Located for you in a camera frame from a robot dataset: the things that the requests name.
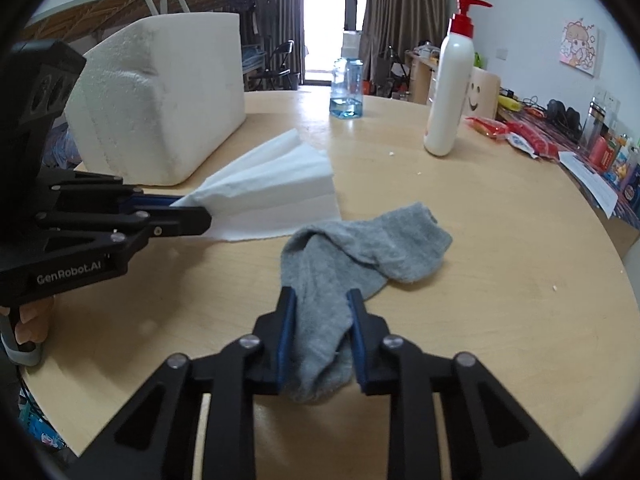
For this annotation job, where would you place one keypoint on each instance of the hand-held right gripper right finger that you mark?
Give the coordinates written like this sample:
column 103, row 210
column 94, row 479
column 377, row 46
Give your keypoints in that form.
column 356, row 340

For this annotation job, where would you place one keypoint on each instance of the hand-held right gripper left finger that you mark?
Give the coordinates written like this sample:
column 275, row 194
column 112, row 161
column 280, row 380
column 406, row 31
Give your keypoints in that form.
column 286, row 340

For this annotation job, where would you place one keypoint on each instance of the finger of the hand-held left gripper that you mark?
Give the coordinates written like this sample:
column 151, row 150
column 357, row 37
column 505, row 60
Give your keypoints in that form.
column 170, row 222
column 100, row 187

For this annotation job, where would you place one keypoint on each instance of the grey sock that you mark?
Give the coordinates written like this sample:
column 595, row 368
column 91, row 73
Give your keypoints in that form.
column 370, row 245

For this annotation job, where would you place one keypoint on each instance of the white paper tissue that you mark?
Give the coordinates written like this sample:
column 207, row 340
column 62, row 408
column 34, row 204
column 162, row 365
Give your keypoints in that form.
column 280, row 185

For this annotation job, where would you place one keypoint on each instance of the white foam box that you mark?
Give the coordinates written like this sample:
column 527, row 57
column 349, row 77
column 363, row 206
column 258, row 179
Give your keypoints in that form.
column 165, row 85

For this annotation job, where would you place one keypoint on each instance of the person's left hand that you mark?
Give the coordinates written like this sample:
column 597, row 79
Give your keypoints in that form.
column 35, row 320

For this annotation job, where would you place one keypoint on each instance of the grey metal bunk bed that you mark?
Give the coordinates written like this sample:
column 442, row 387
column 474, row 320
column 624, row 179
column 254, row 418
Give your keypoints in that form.
column 100, row 7

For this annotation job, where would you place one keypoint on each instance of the blue plaid blanket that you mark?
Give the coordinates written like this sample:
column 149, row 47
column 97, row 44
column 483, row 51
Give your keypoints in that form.
column 252, row 56

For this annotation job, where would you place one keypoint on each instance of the black folding chair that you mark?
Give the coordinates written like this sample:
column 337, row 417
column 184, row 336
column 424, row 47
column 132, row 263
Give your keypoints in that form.
column 277, row 67

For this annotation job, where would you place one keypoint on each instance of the clear water bottle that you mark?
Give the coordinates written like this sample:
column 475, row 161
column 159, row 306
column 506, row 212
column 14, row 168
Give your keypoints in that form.
column 346, row 90

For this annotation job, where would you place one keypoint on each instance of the hanging dark clothes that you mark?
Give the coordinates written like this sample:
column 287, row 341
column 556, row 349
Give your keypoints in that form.
column 250, row 10

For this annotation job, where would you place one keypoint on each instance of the blue printed bag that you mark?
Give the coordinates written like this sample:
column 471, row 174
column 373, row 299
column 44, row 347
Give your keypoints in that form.
column 42, row 422

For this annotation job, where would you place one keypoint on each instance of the brown curtain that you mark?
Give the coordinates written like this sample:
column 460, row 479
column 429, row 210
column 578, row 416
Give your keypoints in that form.
column 270, row 5
column 400, row 10

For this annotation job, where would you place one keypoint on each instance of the red snack packet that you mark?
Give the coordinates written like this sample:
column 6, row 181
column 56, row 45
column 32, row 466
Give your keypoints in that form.
column 532, row 141
column 487, row 127

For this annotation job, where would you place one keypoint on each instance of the glass balcony door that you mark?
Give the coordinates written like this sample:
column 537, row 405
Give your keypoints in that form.
column 325, row 20

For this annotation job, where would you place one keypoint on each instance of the white bottle with red pump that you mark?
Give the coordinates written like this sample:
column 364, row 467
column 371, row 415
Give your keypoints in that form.
column 447, row 100

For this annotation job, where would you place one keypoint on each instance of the wooden desk with drawers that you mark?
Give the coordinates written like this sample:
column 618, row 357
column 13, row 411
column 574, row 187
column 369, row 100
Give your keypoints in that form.
column 420, row 77

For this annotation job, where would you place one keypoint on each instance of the yellow cup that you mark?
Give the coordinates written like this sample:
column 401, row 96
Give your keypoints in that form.
column 509, row 103

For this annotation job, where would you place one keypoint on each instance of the white paper sheet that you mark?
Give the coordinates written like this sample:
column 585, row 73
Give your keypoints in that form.
column 590, row 180

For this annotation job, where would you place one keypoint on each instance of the green bag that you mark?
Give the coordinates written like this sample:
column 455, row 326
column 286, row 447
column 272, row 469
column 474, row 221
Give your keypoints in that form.
column 479, row 60

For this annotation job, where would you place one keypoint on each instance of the black headphones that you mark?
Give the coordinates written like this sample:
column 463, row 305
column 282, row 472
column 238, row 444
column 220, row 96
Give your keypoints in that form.
column 565, row 116

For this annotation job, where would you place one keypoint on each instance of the silver flask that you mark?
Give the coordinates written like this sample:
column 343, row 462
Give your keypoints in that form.
column 597, row 120

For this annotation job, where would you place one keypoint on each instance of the cartoon wall poster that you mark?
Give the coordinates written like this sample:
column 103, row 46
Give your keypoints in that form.
column 580, row 49

